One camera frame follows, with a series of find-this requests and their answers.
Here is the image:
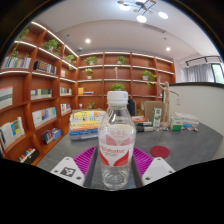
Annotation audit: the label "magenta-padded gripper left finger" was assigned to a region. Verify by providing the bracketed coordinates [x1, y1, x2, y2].
[49, 145, 101, 189]

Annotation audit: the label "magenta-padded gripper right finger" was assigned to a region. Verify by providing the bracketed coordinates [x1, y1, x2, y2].
[131, 146, 176, 189]

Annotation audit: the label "clear plastic water bottle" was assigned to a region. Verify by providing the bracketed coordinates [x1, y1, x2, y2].
[97, 90, 138, 191]

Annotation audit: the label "flat round red coaster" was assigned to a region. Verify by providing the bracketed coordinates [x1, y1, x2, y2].
[149, 145, 171, 159]

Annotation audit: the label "colourful book stack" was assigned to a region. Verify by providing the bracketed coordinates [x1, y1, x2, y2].
[68, 109, 107, 142]

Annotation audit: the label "dark book stack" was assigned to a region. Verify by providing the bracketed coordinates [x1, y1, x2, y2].
[131, 115, 154, 133]

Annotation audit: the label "small green-white box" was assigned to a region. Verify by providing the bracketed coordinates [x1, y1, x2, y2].
[170, 116, 184, 132]

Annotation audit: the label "tall green-white carton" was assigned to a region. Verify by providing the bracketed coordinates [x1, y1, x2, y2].
[151, 107, 163, 128]

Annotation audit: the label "flat white boxes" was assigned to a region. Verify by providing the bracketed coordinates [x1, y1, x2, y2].
[174, 111, 200, 128]

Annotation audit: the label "wooden artist mannequin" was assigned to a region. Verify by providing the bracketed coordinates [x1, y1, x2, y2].
[156, 76, 181, 128]

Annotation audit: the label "wooden shelf unit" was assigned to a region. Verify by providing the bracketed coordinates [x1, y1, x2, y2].
[0, 20, 177, 166]

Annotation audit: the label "grey window curtain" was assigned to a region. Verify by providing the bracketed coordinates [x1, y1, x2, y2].
[186, 63, 215, 83]

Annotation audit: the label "window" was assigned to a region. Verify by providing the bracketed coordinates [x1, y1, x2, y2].
[211, 62, 224, 84]

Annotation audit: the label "ceiling air vent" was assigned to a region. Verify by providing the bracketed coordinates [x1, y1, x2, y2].
[143, 23, 167, 34]

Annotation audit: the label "branching ceiling lamp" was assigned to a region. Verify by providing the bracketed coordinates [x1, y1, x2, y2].
[117, 0, 170, 24]

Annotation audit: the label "black ceiling track rail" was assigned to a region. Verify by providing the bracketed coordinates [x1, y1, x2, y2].
[185, 55, 222, 67]

